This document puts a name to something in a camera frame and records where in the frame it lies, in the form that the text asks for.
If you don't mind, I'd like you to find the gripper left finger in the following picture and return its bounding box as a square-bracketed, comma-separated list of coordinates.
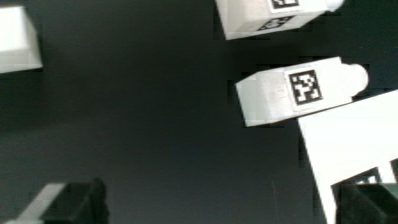
[7, 178, 110, 224]

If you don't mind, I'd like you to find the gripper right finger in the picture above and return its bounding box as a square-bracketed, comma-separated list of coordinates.
[331, 181, 398, 224]

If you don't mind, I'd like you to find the white table leg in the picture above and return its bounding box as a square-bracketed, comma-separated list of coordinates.
[235, 57, 368, 127]
[215, 0, 345, 40]

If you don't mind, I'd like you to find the white sheet with AprilTags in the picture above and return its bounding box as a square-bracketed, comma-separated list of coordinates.
[299, 90, 398, 224]

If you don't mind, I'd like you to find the white U-shaped obstacle fence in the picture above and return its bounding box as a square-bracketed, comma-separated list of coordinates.
[0, 6, 43, 73]

